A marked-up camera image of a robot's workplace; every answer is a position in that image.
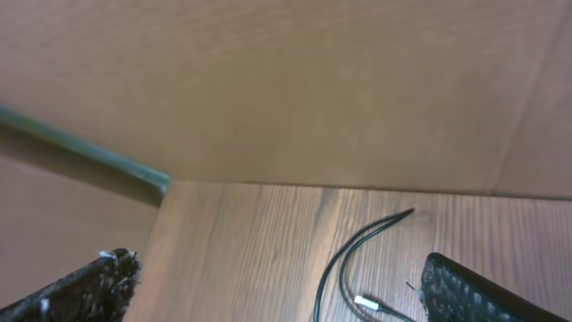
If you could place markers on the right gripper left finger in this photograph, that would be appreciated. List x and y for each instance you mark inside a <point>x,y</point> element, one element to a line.
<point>100,291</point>

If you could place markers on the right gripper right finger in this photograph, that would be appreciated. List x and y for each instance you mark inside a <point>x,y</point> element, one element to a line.
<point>451,292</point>

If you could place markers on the green table edge strip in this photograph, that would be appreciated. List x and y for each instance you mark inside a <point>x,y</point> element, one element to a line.
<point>62,139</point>

